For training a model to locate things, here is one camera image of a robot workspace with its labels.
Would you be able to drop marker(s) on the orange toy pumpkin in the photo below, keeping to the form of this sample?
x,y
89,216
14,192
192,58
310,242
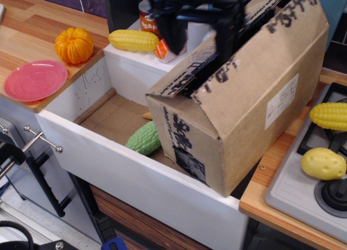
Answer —
x,y
74,45

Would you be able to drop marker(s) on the brown cardboard box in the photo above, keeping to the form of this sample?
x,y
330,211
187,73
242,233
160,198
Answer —
x,y
220,131

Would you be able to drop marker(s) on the pink plastic plate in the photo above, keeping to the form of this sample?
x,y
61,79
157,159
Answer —
x,y
35,80

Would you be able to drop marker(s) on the grey toy faucet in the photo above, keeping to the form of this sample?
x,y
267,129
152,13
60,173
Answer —
x,y
197,33

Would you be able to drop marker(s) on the blue clamp handle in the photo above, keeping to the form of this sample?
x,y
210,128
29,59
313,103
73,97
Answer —
x,y
114,244

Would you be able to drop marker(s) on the grey toy stove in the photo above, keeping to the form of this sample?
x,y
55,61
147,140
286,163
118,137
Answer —
x,y
319,204

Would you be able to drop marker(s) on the white toy sink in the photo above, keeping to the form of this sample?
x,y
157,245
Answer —
x,y
92,120

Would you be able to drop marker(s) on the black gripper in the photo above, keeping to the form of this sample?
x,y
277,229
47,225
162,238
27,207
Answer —
x,y
171,16

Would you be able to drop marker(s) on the yellow toy corn on stove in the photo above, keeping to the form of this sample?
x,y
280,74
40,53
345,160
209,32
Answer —
x,y
329,115

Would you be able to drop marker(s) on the green toy bitter gourd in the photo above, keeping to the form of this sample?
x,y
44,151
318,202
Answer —
x,y
145,140

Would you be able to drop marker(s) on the black oven door handle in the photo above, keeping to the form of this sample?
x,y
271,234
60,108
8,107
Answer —
x,y
34,165

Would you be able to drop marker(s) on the metal clamp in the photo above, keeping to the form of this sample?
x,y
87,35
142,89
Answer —
x,y
18,155

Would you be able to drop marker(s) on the toy beans can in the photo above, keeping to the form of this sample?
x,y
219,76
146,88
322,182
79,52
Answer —
x,y
147,22

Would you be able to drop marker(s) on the toy salmon sushi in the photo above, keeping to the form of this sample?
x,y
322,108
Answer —
x,y
164,54

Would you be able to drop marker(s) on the yellow toy corn on sink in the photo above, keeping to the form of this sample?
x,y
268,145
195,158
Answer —
x,y
136,40

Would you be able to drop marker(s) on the yellow toy potato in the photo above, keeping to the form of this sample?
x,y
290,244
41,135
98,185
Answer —
x,y
323,164

